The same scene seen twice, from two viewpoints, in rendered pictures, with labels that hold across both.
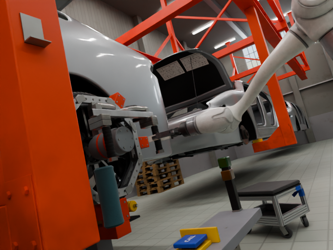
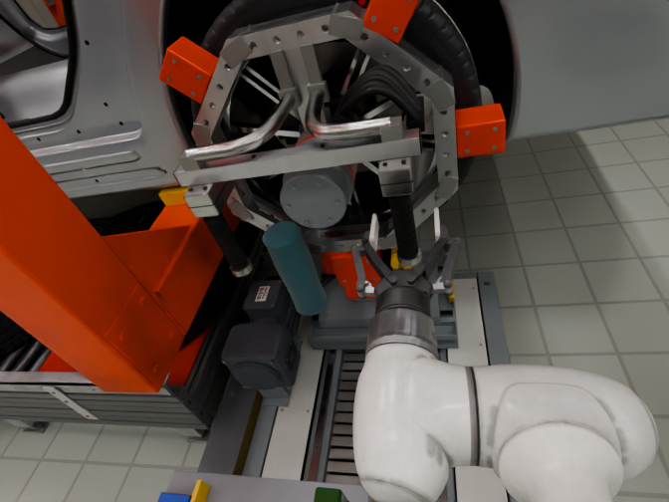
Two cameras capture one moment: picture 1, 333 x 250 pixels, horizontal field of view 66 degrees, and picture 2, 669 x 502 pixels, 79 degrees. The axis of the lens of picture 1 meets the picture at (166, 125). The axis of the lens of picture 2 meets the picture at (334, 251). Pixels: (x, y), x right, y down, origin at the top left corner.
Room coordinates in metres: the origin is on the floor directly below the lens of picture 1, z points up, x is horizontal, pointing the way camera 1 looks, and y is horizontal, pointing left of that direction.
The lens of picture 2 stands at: (1.12, -0.42, 1.28)
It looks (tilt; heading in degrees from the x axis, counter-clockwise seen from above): 41 degrees down; 78
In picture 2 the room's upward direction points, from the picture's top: 18 degrees counter-clockwise
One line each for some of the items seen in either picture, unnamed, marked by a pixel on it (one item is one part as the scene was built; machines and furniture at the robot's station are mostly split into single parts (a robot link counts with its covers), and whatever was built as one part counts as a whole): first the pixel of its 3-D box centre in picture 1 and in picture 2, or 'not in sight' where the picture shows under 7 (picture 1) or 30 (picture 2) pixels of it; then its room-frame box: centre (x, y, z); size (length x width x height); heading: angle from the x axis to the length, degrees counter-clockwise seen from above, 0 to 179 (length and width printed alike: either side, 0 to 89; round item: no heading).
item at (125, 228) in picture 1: (110, 218); (360, 258); (1.36, 0.39, 0.48); 0.16 x 0.12 x 0.17; 57
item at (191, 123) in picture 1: (194, 126); (401, 341); (1.23, -0.13, 0.83); 0.09 x 0.06 x 0.09; 147
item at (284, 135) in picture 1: (254, 79); not in sight; (4.40, -1.69, 1.75); 0.68 x 0.16 x 2.45; 57
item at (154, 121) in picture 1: (148, 122); (396, 166); (1.37, 0.09, 0.93); 0.09 x 0.05 x 0.05; 57
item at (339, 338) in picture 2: not in sight; (383, 300); (1.43, 0.50, 0.13); 0.50 x 0.36 x 0.10; 147
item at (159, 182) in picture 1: (158, 174); not in sight; (7.61, 0.57, 0.46); 1.29 x 0.88 x 0.92; 148
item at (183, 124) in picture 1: (182, 130); (403, 297); (1.26, -0.07, 0.83); 0.09 x 0.08 x 0.07; 57
